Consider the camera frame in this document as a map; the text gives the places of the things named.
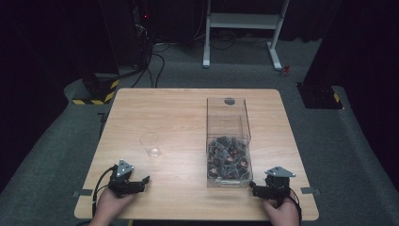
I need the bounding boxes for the clear plastic box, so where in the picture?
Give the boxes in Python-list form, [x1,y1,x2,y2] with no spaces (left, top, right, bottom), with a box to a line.
[205,97,254,189]

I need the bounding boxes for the black floor cables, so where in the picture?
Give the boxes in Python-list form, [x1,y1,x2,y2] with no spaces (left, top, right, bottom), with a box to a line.
[131,43,172,89]

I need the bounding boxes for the small red object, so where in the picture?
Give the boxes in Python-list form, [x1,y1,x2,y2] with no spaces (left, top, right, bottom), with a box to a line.
[279,64,292,78]

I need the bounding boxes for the clear glass cup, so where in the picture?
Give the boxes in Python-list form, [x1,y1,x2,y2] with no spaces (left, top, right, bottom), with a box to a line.
[139,131,163,158]

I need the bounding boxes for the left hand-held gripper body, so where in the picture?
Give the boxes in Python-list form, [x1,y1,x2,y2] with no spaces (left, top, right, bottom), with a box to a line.
[107,158,147,199]

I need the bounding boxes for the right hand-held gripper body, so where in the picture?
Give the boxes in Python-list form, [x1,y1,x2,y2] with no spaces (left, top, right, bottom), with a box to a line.
[256,166,296,202]

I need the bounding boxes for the person's left hand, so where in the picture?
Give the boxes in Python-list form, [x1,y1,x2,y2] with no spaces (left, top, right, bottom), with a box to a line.
[88,187,136,226]

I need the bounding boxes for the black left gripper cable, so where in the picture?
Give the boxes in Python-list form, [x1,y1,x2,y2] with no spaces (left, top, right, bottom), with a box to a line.
[91,165,116,218]

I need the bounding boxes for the white metal stand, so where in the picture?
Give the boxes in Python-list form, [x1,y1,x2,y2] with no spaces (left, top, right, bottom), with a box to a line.
[202,0,292,72]

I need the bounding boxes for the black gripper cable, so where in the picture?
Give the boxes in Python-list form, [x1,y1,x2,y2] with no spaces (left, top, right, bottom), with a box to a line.
[91,165,116,218]
[287,187,303,226]

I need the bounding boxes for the dark equipment rack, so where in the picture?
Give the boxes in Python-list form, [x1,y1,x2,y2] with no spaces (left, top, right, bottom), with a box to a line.
[131,0,155,69]

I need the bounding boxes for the grey tape strip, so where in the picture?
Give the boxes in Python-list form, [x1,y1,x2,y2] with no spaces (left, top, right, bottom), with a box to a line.
[299,186,322,197]
[72,188,94,199]

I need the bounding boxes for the person's right hand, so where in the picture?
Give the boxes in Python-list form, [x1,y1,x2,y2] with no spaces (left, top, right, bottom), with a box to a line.
[262,193,301,226]

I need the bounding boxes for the pile of dark tea bags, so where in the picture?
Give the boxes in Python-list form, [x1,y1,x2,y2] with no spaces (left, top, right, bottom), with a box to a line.
[207,135,253,181]

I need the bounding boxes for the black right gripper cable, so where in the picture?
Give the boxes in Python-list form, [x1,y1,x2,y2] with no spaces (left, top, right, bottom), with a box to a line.
[287,187,303,226]

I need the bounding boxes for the black yellow striped stand base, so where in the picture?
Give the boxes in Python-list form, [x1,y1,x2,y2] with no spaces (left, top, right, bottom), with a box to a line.
[72,73,120,106]

